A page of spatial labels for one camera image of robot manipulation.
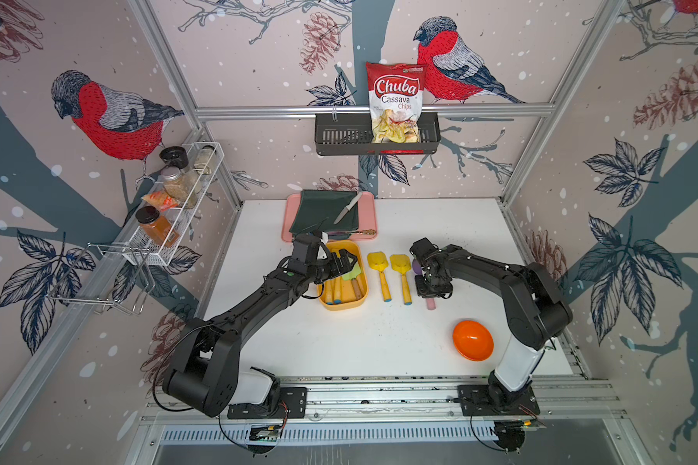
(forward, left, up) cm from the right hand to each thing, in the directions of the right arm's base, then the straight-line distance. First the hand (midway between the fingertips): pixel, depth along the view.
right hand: (425, 291), depth 94 cm
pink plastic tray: (+34, +20, -1) cm, 39 cm away
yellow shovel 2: (+9, +8, +3) cm, 12 cm away
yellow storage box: (0, +25, 0) cm, 25 cm away
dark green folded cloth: (+36, +41, 0) cm, 55 cm away
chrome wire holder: (-17, +73, +34) cm, 83 cm away
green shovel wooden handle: (+4, +25, +1) cm, 25 cm away
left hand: (+3, +24, +15) cm, 29 cm away
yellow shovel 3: (-2, +29, +2) cm, 29 cm away
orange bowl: (-16, -12, +2) cm, 20 cm away
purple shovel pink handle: (-4, -1, +1) cm, 4 cm away
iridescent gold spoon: (+25, +19, 0) cm, 31 cm away
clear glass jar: (+24, +70, +35) cm, 81 cm away
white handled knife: (+37, +28, +1) cm, 46 cm away
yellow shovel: (+11, +16, +1) cm, 19 cm away
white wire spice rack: (0, +65, +35) cm, 74 cm away
